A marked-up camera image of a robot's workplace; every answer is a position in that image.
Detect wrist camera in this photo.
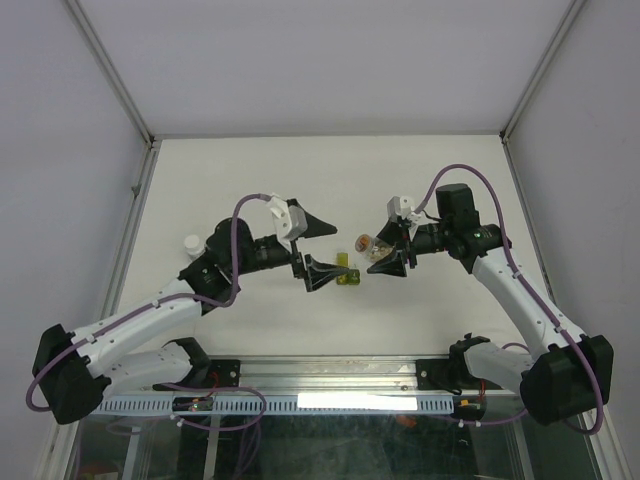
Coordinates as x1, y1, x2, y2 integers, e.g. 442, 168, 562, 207
266, 194, 308, 251
386, 196, 421, 225

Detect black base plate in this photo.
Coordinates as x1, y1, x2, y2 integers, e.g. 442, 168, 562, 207
415, 358, 502, 395
152, 358, 241, 392

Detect white slotted cable duct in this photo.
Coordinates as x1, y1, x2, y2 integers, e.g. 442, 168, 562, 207
93, 393, 454, 417

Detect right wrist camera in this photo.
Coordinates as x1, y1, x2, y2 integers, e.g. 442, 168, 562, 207
386, 196, 421, 225

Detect clear bottle orange pills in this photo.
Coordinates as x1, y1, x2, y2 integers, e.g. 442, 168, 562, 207
355, 235, 394, 263

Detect white cap pill bottle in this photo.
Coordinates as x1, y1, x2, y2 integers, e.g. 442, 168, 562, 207
183, 234, 204, 259

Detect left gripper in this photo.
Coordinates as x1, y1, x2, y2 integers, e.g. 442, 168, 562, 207
230, 211, 350, 290

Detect aluminium mounting rail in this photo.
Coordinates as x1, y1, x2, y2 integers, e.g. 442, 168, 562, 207
62, 353, 601, 399

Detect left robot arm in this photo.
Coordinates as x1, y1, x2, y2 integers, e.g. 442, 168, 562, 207
25, 194, 348, 425

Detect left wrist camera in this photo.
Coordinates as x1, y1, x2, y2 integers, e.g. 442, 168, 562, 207
266, 194, 308, 251

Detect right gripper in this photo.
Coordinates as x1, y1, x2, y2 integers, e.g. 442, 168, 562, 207
365, 219, 452, 277

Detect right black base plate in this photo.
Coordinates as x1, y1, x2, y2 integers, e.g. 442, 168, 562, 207
415, 358, 502, 395

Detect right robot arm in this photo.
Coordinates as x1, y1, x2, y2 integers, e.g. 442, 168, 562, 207
368, 184, 614, 425

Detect green pill box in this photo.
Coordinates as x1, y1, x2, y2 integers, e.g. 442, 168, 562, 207
336, 252, 361, 286

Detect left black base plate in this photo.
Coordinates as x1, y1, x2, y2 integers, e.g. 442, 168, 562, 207
152, 358, 241, 392

